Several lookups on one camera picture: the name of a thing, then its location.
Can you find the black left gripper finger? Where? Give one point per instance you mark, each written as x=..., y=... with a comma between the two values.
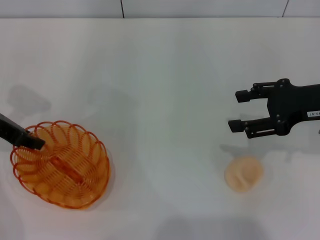
x=30, y=141

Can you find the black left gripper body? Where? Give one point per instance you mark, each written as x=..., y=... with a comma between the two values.
x=8, y=128

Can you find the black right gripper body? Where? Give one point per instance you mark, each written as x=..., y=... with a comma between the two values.
x=290, y=105

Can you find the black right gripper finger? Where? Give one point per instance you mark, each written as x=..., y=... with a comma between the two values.
x=243, y=96
x=236, y=125

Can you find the orange woven plastic basket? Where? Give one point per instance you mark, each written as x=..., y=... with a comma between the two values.
x=70, y=180

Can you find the round beige bread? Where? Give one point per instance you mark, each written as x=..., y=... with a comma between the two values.
x=243, y=173

